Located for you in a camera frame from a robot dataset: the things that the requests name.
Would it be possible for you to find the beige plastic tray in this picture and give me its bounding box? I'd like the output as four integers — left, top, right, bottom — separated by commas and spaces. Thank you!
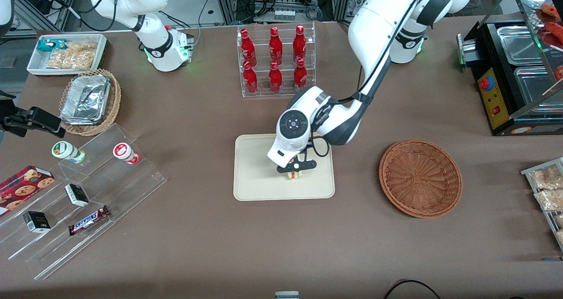
233, 134, 336, 201

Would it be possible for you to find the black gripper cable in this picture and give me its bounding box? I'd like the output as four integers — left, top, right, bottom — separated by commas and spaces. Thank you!
308, 132, 331, 158

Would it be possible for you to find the aluminium foil container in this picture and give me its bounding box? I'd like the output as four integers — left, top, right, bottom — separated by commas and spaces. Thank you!
60, 74, 111, 126

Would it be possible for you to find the aluminium frame rack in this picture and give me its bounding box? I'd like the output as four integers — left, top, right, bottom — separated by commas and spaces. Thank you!
212, 0, 355, 25

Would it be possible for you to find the black food warmer machine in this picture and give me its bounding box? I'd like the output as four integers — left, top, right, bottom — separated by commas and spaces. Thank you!
457, 0, 563, 137

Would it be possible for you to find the clear bag of crackers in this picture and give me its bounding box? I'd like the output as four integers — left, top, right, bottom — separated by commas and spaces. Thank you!
46, 41, 98, 69

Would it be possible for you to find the red cookie box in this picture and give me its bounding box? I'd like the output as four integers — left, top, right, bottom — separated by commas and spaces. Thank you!
0, 165, 56, 217

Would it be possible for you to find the small black box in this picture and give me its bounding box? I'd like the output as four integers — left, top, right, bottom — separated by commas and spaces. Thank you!
64, 183, 90, 208
22, 211, 52, 234

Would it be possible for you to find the round brown wicker basket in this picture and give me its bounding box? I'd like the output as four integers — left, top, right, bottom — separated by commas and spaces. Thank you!
379, 139, 463, 219

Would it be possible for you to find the snickers chocolate bar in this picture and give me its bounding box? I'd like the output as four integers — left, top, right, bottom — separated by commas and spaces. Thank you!
68, 204, 111, 237

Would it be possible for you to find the green lid yogurt cup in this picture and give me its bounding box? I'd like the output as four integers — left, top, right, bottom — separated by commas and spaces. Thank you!
51, 141, 87, 164

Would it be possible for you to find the clear acrylic bottle rack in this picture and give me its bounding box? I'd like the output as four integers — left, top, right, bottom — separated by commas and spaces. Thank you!
237, 22, 316, 98

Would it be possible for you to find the small oval wicker basket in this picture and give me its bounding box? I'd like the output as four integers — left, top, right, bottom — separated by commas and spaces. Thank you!
58, 69, 122, 136

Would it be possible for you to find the white rectangular plastic bin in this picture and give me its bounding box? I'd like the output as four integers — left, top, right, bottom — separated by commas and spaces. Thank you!
26, 33, 108, 77

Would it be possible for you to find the steel warmer pan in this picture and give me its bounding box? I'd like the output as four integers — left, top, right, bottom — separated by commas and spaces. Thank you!
497, 25, 545, 66
513, 66, 563, 114

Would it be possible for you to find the red cola bottle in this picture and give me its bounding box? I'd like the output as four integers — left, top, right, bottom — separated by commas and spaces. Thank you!
269, 61, 283, 93
294, 58, 308, 91
269, 26, 283, 65
293, 25, 307, 63
243, 61, 258, 94
241, 29, 257, 66

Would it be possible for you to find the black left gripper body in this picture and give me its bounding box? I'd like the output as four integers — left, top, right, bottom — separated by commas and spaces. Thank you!
289, 149, 314, 164

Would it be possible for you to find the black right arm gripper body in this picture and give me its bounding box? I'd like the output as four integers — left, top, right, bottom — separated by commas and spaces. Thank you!
0, 91, 32, 137

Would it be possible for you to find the green snack packet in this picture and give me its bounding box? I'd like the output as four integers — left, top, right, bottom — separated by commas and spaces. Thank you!
37, 39, 69, 52

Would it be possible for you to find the clear acrylic stepped display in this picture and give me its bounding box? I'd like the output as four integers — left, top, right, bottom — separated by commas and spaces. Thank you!
0, 123, 168, 281

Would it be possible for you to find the black cable on table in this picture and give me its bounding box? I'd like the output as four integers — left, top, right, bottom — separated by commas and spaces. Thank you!
382, 280, 443, 299

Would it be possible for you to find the red lid yogurt cup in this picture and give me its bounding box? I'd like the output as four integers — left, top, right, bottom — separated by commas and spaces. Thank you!
113, 142, 141, 165

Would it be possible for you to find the grey snack display rack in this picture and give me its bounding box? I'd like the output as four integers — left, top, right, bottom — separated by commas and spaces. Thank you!
521, 157, 563, 252

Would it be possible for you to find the clear pack of snacks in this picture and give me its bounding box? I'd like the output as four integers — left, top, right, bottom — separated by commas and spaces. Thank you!
530, 164, 563, 190
534, 189, 563, 212

